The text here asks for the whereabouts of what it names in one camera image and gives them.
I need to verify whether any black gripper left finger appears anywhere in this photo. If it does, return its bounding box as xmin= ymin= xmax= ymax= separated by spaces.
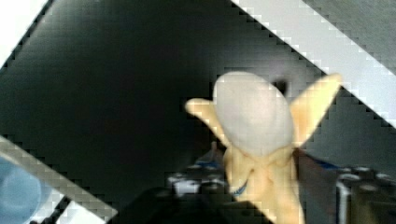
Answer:
xmin=108 ymin=141 xmax=275 ymax=224

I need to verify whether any black steel toaster oven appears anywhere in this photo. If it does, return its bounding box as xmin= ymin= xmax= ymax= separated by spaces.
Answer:
xmin=0 ymin=0 xmax=395 ymax=224

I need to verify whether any peeled toy banana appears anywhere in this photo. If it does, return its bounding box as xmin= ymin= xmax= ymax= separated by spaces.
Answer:
xmin=185 ymin=72 xmax=342 ymax=224

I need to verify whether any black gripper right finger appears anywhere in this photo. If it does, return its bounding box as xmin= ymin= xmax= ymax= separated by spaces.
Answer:
xmin=292 ymin=147 xmax=396 ymax=224

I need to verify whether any blue bowl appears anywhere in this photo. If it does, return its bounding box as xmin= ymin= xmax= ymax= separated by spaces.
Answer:
xmin=0 ymin=158 xmax=51 ymax=224

